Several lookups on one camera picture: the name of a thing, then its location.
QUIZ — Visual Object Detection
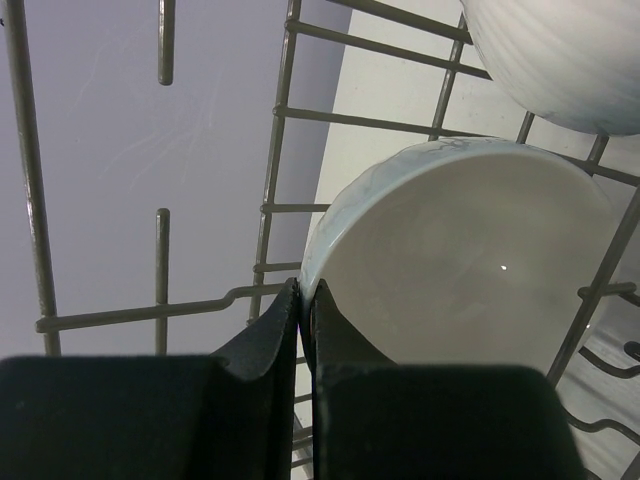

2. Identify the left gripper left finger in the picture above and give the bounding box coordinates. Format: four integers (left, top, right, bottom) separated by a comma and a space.
1, 280, 299, 479

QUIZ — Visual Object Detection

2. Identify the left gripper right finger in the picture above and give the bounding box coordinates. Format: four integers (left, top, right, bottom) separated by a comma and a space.
309, 283, 586, 479

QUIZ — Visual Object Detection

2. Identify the white bowl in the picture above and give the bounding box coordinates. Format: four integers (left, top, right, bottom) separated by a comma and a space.
299, 137, 618, 371
462, 1, 639, 136

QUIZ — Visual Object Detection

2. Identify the white bowl back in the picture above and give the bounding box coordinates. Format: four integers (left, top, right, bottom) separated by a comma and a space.
462, 1, 639, 136

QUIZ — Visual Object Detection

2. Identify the grey wire dish rack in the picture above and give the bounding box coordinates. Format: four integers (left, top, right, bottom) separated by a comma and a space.
2, 1, 639, 479

